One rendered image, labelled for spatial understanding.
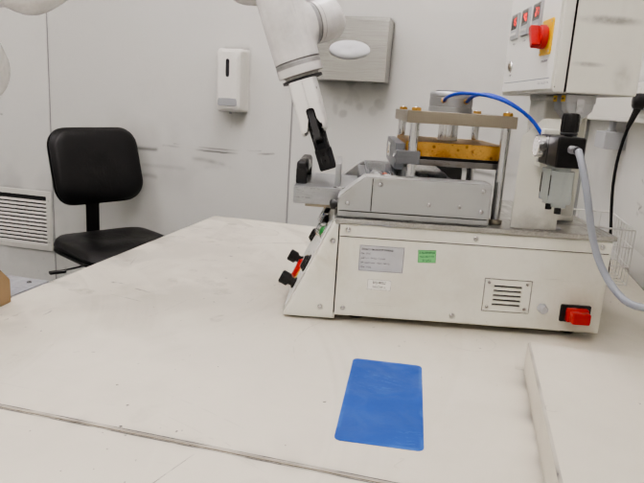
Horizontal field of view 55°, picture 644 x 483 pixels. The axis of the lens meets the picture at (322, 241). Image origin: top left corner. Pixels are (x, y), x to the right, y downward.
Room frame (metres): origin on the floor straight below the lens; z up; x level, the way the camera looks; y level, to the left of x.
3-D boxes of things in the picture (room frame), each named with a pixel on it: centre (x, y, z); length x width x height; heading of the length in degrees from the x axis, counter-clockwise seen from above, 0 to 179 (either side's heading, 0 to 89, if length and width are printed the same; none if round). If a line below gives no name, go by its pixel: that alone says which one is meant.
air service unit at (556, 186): (0.94, -0.34, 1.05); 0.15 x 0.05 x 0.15; 178
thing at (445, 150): (1.15, -0.22, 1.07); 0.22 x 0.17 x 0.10; 178
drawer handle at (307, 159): (1.17, 0.04, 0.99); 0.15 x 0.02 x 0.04; 178
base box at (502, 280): (1.14, -0.21, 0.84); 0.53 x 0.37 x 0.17; 88
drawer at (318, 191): (1.17, -0.10, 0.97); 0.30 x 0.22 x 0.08; 88
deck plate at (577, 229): (1.16, -0.25, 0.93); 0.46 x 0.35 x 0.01; 88
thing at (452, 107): (1.14, -0.25, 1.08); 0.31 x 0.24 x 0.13; 178
